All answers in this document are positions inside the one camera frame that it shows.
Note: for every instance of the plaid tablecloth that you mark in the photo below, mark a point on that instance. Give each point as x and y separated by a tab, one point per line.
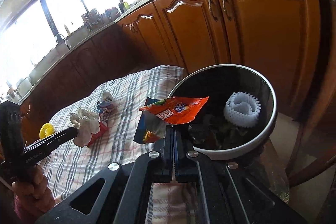
70	166

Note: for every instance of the orange snack bag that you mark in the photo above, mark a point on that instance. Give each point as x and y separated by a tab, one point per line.
156	115

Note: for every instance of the left hand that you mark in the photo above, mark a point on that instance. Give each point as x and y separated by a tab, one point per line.
35	197

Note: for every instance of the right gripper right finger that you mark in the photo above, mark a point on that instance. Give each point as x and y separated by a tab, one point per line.
227	193

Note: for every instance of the kitchen faucet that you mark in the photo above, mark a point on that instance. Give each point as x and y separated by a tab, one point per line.
60	39

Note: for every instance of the white round trash bin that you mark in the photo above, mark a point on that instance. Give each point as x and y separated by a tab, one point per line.
210	133

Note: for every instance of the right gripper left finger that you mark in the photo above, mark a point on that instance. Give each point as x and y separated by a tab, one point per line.
118	193

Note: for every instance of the white foam net sleeve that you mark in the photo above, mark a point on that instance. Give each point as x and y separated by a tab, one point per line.
242	109

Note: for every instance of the wooden kitchen cabinets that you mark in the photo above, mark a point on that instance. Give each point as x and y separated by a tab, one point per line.
278	38

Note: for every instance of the white tissue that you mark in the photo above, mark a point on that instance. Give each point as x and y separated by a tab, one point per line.
88	123

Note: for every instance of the blue white wrapper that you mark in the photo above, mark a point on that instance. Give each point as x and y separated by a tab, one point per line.
105	106

